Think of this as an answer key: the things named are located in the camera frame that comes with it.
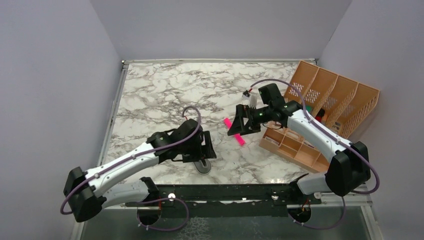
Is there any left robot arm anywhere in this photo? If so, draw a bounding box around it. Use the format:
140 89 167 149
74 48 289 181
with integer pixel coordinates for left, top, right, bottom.
60 119 217 223

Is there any red cap bottle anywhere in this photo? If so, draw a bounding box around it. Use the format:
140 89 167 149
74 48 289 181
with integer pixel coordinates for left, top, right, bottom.
315 108 326 123

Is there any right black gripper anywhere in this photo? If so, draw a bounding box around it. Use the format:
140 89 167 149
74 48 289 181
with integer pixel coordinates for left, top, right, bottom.
227 103 272 136

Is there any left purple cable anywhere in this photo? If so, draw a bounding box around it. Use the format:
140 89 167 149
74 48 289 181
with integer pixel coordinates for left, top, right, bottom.
59 105 202 216

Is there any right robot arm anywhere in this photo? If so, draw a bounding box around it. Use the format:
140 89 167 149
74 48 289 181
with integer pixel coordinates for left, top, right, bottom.
227 78 373 204

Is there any grey canvas sneaker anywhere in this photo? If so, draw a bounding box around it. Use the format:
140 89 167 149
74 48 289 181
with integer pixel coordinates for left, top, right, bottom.
193 159 212 175

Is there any pink plastic bar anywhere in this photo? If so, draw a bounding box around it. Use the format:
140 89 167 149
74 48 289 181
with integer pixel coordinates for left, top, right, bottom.
223 117 246 147

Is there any purple cable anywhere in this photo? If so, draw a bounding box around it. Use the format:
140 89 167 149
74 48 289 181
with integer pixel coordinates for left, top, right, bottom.
249 78 381 195
59 105 202 216

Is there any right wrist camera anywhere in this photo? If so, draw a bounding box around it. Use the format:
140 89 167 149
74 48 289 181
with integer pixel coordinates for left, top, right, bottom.
242 90 258 109

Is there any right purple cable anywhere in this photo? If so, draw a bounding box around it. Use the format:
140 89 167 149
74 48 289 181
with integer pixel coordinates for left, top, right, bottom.
249 78 381 195

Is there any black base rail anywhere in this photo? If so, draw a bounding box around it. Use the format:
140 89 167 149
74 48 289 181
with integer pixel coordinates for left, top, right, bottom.
125 183 322 218

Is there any orange plastic organizer tray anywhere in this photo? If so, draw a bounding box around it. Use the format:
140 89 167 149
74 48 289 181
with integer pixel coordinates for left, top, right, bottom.
259 60 380 173

